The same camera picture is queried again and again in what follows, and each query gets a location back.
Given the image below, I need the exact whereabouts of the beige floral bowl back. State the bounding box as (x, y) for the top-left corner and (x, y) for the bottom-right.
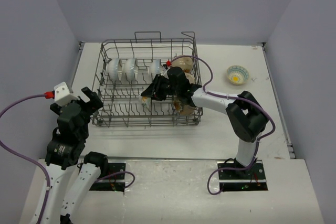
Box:
(171, 56), (193, 73)

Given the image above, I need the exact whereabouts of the beige floral bowl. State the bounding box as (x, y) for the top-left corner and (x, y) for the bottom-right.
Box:
(171, 56), (193, 73)
(184, 72), (195, 84)
(173, 97), (196, 116)

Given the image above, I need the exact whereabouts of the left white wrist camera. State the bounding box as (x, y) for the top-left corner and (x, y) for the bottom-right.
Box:
(54, 82), (77, 106)

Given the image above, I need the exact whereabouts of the beige floral bowl front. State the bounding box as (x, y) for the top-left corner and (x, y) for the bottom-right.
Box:
(173, 97), (196, 116)

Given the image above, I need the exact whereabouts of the white blue-striped bowl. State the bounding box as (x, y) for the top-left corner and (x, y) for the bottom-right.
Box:
(122, 58), (139, 82)
(106, 58), (122, 81)
(148, 59), (164, 76)

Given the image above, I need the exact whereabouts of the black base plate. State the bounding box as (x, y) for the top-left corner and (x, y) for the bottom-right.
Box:
(89, 161), (126, 193)
(218, 161), (268, 192)

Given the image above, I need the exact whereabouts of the white green floral bowl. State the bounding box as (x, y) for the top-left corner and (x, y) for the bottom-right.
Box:
(139, 96), (151, 110)

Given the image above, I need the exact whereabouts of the white blue-striped bowl left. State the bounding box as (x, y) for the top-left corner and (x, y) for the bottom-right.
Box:
(106, 58), (122, 81)

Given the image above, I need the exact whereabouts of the grey wire dish rack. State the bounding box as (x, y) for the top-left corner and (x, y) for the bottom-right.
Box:
(92, 31), (203, 127)

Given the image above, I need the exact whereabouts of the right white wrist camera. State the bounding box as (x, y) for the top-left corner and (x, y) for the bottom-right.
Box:
(163, 60), (172, 70)

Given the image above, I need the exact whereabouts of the white blue-striped bowl middle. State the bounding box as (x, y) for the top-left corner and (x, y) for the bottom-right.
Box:
(122, 58), (139, 82)

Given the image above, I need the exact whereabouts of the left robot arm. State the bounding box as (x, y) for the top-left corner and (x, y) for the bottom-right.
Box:
(31, 82), (109, 223)

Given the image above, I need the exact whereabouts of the white blue-striped bowl right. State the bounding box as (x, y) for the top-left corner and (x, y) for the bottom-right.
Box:
(148, 59), (164, 76)

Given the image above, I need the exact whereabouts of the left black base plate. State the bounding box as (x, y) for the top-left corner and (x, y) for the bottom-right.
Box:
(89, 161), (126, 193)

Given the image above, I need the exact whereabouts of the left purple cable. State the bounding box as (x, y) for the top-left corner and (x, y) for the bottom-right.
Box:
(0, 90), (55, 222)

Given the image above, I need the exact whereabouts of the yellow patterned bowl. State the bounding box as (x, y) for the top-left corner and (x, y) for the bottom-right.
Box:
(226, 65), (249, 85)

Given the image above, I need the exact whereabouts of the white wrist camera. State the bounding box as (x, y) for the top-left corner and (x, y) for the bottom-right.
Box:
(54, 82), (77, 106)
(163, 60), (172, 70)

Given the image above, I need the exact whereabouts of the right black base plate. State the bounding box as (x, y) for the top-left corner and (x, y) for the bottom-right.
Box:
(218, 161), (268, 192)

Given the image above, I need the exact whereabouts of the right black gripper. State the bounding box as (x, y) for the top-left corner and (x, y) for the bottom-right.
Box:
(142, 74), (181, 101)

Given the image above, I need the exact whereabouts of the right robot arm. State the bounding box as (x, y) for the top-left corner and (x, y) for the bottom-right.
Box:
(141, 67), (269, 178)

